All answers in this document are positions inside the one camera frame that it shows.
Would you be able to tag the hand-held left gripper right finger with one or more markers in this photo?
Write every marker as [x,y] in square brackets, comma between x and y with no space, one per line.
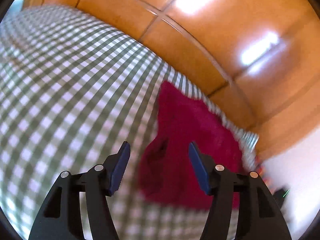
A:
[200,170]

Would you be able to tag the green checked bed sheet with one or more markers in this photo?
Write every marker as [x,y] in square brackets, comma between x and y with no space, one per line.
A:
[62,92]

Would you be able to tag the dark red knit garment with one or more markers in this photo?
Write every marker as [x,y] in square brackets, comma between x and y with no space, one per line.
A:
[190,120]

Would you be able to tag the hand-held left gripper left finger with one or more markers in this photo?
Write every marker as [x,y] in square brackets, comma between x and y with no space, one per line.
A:
[120,170]

